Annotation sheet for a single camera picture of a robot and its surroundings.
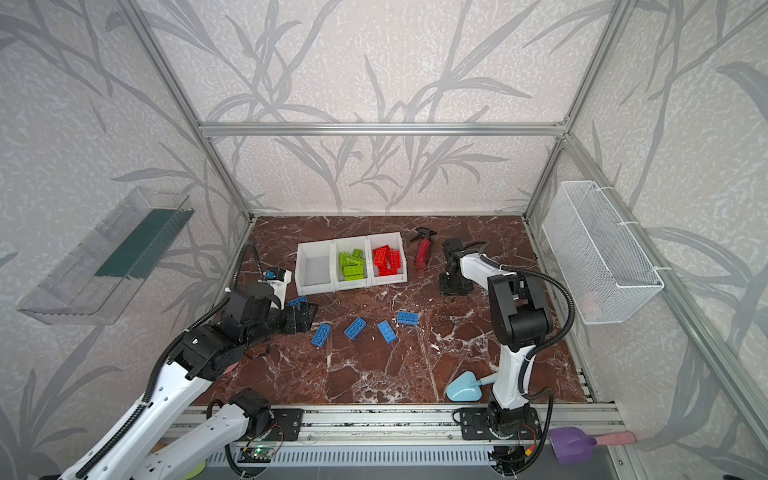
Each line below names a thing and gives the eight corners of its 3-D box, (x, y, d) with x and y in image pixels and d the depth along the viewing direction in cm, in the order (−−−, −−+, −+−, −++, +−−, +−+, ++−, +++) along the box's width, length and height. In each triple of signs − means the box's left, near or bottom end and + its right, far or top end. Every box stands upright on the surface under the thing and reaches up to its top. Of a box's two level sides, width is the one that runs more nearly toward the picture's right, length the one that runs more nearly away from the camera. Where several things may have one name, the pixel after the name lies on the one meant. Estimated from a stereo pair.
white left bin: (299, 298, 99) (293, 286, 93) (302, 256, 110) (296, 243, 104) (338, 292, 100) (334, 281, 95) (336, 251, 112) (333, 238, 106)
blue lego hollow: (397, 325, 93) (397, 322, 91) (397, 314, 95) (397, 311, 94) (420, 325, 93) (420, 322, 91) (420, 314, 95) (420, 311, 94)
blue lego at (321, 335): (312, 344, 89) (310, 341, 87) (321, 325, 93) (319, 322, 91) (323, 347, 88) (321, 345, 87) (332, 328, 92) (331, 325, 90)
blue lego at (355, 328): (343, 334, 91) (342, 331, 89) (357, 318, 95) (357, 314, 93) (353, 341, 90) (352, 338, 88) (367, 324, 93) (366, 321, 91)
